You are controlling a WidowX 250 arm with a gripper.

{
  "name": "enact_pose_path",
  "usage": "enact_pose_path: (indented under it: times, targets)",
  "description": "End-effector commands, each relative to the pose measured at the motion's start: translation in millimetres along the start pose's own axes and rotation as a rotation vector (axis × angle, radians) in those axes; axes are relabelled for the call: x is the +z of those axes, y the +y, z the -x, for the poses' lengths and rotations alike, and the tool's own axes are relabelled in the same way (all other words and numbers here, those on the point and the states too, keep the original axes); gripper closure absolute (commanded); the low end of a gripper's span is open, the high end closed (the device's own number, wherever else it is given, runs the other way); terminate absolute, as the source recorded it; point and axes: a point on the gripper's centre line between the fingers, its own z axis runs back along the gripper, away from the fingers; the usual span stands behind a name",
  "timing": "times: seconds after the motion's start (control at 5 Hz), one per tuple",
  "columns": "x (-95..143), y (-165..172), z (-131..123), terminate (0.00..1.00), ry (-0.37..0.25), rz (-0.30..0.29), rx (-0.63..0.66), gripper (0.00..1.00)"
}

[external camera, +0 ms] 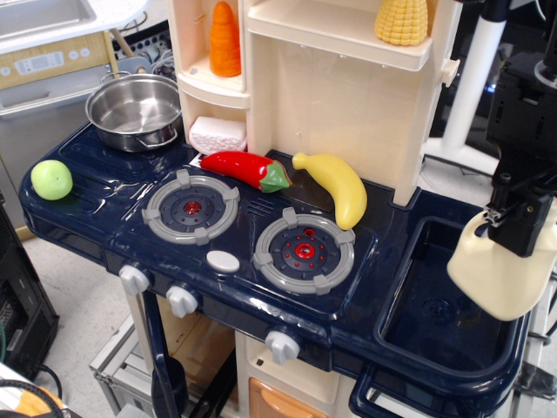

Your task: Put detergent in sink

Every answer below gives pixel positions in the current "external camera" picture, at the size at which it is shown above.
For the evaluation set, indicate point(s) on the green toy apple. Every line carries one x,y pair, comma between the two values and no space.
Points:
51,179

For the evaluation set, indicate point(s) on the red toy chili pepper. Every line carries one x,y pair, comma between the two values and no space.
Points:
263,173

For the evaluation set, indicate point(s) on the navy toy sink basin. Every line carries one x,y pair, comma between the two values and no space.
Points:
429,322

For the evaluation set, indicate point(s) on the grey stove burner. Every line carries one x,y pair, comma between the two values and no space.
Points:
191,209
304,253

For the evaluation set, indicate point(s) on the white pole stand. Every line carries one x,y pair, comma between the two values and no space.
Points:
451,147

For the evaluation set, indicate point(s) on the orange toy drawer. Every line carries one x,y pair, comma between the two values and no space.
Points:
268,402

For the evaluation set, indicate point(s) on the middle grey stove knob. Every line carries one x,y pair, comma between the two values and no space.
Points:
182,302

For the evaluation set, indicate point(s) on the right grey stove burner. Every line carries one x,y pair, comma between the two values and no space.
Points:
304,253

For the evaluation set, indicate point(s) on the black computer case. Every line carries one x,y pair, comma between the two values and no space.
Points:
28,319

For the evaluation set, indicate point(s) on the grey stove knob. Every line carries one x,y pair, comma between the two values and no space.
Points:
283,347
134,281
182,302

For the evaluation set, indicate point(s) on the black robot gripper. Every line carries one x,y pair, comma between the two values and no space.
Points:
522,125

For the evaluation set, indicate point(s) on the yellow toy corn cob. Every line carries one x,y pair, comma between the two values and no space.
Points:
402,22

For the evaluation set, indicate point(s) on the stainless steel pot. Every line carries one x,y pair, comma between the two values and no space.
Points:
135,112

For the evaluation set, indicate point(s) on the aluminium frame cart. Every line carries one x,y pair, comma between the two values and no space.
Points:
120,371

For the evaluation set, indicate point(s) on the right grey stove knob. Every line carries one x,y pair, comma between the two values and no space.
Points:
283,347

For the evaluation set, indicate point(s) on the left grey stove burner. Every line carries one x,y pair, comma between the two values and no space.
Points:
191,209

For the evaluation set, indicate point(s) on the navy toy kitchen counter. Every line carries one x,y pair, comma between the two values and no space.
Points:
373,303

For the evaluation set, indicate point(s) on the grey oval button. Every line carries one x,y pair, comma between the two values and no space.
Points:
222,261

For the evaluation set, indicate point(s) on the yellow toy banana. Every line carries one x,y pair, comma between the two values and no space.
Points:
340,181

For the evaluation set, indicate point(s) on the orange toy carrot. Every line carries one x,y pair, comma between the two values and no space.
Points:
224,50

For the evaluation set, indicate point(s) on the cream toy detergent bottle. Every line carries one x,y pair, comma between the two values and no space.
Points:
502,283

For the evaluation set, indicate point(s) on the left grey stove knob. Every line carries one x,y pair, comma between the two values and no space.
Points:
134,281

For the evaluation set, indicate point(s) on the cream toy kitchen shelf unit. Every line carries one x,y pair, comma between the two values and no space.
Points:
315,79

